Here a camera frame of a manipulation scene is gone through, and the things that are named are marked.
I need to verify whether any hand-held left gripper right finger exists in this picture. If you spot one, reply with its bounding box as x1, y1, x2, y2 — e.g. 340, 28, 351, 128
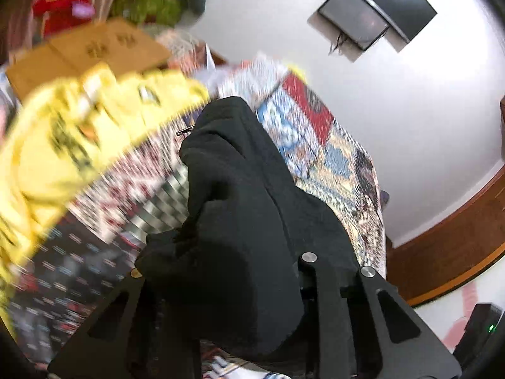
295, 252, 463, 379

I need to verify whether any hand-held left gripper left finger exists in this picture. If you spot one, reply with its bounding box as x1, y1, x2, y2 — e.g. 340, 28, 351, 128
46, 270, 203, 379

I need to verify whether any black zip hoodie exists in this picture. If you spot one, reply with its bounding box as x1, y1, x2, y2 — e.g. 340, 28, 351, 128
135, 96, 360, 364

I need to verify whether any yellow garment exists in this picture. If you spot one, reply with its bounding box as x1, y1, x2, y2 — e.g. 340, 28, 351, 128
0, 62, 211, 298

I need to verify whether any patchwork bedspread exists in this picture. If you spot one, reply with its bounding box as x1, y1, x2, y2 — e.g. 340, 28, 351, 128
8, 52, 390, 379

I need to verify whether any brown cardboard box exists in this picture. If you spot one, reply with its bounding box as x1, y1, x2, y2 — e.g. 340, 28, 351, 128
5, 17, 173, 100

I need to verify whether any striped patterned cloth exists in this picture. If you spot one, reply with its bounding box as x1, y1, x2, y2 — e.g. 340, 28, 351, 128
157, 29, 211, 72

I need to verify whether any small black monitor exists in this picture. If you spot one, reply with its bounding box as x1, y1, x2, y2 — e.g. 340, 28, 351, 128
317, 0, 390, 52

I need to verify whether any striped red curtain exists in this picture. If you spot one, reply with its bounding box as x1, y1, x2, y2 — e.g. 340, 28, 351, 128
0, 0, 52, 66

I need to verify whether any large black television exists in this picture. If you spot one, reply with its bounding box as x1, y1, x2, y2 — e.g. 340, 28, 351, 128
327, 0, 438, 45

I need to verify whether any red plush toy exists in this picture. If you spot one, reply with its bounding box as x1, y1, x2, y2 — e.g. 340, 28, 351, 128
32, 0, 96, 35

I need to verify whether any pink wall sticker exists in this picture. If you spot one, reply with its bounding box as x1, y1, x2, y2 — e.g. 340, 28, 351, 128
441, 283, 481, 345

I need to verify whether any wooden door frame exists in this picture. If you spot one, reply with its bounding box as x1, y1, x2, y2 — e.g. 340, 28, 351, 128
384, 94, 505, 307

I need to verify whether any black monitor cable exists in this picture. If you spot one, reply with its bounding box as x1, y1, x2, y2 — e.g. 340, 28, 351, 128
329, 31, 348, 55

